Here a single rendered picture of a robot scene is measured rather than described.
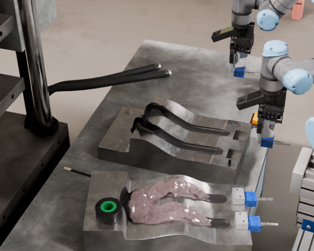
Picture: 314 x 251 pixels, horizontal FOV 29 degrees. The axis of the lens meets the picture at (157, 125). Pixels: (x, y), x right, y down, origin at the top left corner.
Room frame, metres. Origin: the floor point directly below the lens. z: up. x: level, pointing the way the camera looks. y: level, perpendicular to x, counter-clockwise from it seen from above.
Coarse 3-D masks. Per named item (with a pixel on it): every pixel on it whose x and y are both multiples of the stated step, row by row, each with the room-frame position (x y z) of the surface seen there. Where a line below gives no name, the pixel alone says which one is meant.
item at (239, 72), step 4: (228, 64) 2.05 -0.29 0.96; (228, 68) 2.02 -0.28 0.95; (236, 68) 2.04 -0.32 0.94; (240, 68) 2.04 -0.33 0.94; (244, 68) 2.04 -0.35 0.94; (228, 72) 2.02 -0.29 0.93; (236, 72) 2.02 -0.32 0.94; (240, 72) 2.01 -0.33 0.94; (244, 72) 2.02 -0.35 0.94; (248, 72) 2.02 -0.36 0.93; (252, 72) 2.02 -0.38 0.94; (224, 76) 2.03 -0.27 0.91; (228, 76) 2.02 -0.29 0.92; (232, 76) 2.02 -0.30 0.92; (236, 76) 2.02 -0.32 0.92; (240, 76) 2.01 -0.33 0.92
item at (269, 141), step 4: (256, 128) 1.63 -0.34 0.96; (252, 132) 1.61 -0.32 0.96; (252, 136) 1.59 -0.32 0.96; (252, 140) 1.58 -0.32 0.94; (256, 140) 1.58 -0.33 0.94; (264, 140) 1.58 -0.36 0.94; (268, 140) 1.58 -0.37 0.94; (272, 140) 1.58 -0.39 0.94; (276, 140) 1.59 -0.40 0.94; (252, 144) 1.58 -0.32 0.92; (256, 144) 1.58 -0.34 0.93; (260, 144) 1.58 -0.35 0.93; (264, 144) 1.58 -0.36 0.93; (268, 144) 1.57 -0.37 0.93; (272, 144) 1.57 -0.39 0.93; (284, 144) 1.57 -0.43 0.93; (288, 144) 1.57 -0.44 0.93; (252, 148) 1.58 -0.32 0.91; (256, 148) 1.58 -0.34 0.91
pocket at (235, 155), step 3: (228, 150) 1.60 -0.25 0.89; (231, 150) 1.60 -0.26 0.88; (234, 150) 1.60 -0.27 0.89; (237, 150) 1.60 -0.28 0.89; (228, 153) 1.60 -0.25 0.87; (231, 153) 1.60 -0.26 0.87; (234, 153) 1.60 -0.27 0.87; (237, 153) 1.60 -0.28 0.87; (240, 153) 1.59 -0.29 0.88; (228, 156) 1.59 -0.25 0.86; (231, 156) 1.59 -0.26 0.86; (234, 156) 1.59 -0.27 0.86; (237, 156) 1.59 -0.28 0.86; (240, 156) 1.58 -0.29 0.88; (234, 159) 1.58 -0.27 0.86; (237, 159) 1.58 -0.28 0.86
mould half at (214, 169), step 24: (120, 120) 1.82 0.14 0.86; (168, 120) 1.73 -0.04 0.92; (192, 120) 1.78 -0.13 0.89; (216, 120) 1.77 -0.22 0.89; (120, 144) 1.67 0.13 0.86; (144, 144) 1.60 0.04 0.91; (168, 144) 1.62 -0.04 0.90; (216, 144) 1.63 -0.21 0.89; (240, 144) 1.63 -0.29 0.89; (144, 168) 1.60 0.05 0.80; (168, 168) 1.58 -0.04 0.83; (192, 168) 1.55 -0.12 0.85; (216, 168) 1.52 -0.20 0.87; (240, 168) 1.59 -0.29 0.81
